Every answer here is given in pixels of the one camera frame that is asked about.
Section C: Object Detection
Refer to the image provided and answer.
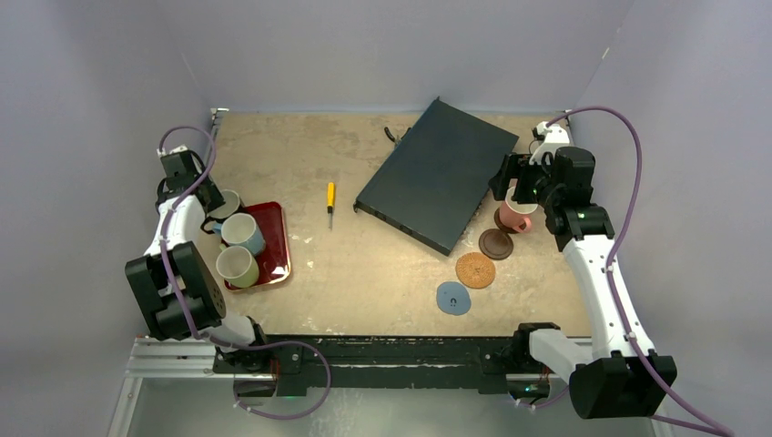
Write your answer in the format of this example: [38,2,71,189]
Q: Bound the dark wooden coaster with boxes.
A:
[493,207,521,236]
[478,229,513,260]

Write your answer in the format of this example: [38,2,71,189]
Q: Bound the white cup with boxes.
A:
[208,189,243,222]

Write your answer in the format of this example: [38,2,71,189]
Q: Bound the woven cork coaster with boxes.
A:
[455,252,496,290]

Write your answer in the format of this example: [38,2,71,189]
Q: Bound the blue grey smiley coaster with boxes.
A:
[436,281,472,316]

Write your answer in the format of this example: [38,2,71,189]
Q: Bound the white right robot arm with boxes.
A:
[489,147,677,419]

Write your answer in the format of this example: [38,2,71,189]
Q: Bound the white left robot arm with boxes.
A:
[125,147,271,372]

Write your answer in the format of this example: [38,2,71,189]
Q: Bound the green cup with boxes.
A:
[215,246,259,289]

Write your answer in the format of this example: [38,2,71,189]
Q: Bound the dark flat metal box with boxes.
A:
[353,99,519,256]

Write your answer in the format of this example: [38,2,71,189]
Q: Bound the light blue mug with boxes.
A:
[213,213,266,256]

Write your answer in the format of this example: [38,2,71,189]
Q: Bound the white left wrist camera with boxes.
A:
[157,144,188,158]

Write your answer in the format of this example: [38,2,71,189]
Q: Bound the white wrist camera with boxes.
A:
[157,144,188,158]
[529,121,572,165]

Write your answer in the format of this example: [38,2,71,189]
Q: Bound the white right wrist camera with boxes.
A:
[529,121,572,165]

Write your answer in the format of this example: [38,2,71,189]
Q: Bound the aluminium table rail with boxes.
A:
[166,108,229,285]

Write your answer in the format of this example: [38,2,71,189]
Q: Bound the black handled pliers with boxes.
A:
[383,127,411,147]

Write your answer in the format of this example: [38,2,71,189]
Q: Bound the yellow handled screwdriver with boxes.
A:
[326,182,336,230]

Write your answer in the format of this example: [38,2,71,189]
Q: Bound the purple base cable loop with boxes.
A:
[232,340,333,422]

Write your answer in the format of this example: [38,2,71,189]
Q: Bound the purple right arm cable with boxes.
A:
[518,106,737,437]

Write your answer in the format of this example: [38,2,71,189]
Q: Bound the black front base frame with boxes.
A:
[213,334,563,401]

